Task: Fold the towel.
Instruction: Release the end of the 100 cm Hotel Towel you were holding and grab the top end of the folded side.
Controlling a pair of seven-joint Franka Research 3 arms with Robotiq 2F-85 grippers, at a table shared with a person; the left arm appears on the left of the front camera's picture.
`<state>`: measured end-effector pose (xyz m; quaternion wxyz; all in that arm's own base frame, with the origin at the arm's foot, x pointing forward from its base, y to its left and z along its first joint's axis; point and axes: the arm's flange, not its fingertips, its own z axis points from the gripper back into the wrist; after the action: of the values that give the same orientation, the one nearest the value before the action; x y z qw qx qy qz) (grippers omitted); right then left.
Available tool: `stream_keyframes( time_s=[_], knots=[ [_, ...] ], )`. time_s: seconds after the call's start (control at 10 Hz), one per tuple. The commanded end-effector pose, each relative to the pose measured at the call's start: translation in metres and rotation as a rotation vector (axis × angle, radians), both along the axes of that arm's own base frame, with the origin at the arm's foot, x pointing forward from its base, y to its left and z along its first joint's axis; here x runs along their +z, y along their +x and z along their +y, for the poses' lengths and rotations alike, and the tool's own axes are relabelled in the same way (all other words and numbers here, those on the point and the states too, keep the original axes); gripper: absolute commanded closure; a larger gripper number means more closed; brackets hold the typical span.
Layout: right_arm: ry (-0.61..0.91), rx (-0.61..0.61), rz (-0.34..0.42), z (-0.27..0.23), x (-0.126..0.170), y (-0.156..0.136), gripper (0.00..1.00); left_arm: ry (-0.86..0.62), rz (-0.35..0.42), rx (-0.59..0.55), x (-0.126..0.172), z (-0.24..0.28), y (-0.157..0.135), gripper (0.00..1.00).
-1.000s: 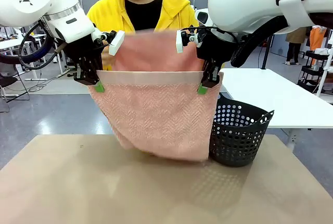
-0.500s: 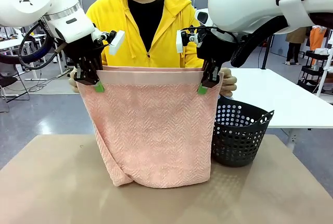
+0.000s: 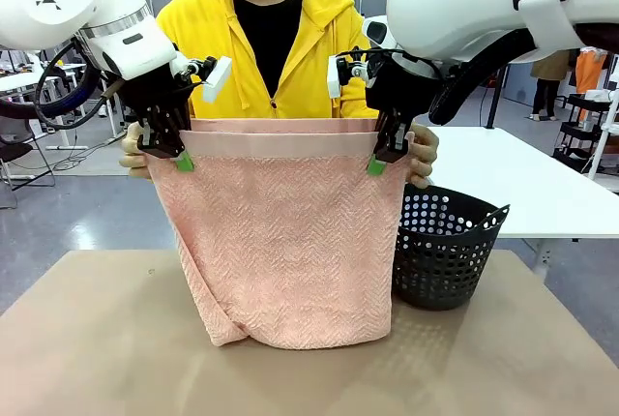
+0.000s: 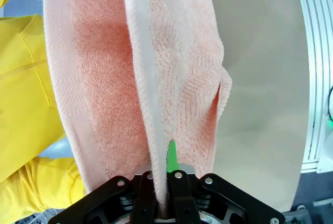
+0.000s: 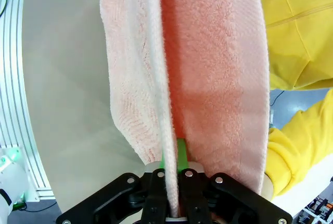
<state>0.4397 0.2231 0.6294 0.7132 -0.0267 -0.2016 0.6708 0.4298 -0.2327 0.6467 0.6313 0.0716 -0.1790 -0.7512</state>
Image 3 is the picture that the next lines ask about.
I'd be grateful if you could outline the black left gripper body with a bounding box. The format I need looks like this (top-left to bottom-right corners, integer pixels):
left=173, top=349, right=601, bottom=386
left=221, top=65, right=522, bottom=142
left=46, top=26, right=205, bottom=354
left=117, top=59, right=193, bottom=123

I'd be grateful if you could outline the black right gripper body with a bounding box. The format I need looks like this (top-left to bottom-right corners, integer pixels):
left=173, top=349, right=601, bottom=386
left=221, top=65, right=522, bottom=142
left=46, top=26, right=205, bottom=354
left=364, top=54, right=440, bottom=123

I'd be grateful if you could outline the dark perforated laundry basket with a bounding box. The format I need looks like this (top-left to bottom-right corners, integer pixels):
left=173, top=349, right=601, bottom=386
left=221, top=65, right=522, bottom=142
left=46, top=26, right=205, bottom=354
left=391, top=182, right=512, bottom=312

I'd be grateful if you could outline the pink herringbone towel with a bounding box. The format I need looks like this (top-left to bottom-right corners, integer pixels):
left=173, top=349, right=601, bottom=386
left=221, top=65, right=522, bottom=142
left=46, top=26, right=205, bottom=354
left=143, top=116, right=413, bottom=351

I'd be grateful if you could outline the person's right hand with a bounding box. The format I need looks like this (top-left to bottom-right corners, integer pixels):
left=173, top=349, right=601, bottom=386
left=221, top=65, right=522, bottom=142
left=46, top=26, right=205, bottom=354
left=118, top=121, right=152, bottom=180

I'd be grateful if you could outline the person's left hand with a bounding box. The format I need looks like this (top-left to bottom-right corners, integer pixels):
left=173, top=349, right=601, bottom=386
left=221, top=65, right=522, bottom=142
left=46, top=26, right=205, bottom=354
left=404, top=123, right=441, bottom=191

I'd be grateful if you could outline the person in yellow hoodie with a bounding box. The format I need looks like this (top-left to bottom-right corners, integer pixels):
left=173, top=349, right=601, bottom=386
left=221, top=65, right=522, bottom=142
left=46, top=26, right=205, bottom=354
left=155, top=0, right=384, bottom=121

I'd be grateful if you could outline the black tripod stand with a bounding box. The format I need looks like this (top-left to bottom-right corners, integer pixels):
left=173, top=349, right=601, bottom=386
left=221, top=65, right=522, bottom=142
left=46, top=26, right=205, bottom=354
left=482, top=63, right=510, bottom=131

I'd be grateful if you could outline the large white table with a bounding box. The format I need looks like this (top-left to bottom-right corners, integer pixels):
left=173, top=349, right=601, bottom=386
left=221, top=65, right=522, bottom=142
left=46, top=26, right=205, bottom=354
left=424, top=125, right=619, bottom=242

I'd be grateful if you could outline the black office chair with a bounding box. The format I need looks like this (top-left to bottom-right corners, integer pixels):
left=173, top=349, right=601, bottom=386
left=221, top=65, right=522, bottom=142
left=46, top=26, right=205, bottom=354
left=0, top=94, right=58, bottom=210

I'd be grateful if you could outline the white desk with white legs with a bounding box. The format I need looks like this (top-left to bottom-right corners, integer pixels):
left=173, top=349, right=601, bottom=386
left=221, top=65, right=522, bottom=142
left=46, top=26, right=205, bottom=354
left=0, top=61, right=91, bottom=151

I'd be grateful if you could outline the standing person in brown coat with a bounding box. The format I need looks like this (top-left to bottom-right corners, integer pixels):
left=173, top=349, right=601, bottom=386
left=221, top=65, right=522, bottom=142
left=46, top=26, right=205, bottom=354
left=528, top=49, right=581, bottom=123

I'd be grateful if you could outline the black trolley cart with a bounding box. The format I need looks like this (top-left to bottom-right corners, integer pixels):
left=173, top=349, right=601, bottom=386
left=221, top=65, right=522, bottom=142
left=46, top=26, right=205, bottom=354
left=551, top=91, right=619, bottom=176

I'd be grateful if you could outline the mannequin with orange trousers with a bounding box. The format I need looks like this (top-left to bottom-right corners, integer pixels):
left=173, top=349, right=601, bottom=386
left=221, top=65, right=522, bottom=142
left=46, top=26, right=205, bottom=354
left=574, top=46, right=611, bottom=97

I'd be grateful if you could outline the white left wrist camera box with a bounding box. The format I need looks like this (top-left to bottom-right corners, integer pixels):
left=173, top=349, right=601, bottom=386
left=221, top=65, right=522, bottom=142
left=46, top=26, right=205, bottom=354
left=201, top=54, right=234, bottom=104

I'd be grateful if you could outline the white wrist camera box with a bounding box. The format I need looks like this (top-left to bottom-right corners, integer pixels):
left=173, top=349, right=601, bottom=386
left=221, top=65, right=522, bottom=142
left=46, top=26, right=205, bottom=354
left=201, top=54, right=234, bottom=104
left=326, top=54, right=345, bottom=100

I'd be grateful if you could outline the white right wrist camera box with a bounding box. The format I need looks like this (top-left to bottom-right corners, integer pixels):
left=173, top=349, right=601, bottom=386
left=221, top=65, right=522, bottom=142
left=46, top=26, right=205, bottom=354
left=326, top=54, right=345, bottom=100

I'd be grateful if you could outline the black right arm cable sleeve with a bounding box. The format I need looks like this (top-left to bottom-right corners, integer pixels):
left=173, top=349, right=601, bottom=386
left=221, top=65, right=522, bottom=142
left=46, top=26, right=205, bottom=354
left=427, top=27, right=539, bottom=128

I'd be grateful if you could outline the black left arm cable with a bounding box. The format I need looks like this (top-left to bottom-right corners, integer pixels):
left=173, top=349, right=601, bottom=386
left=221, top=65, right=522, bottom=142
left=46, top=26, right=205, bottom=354
left=0, top=41, right=123, bottom=133

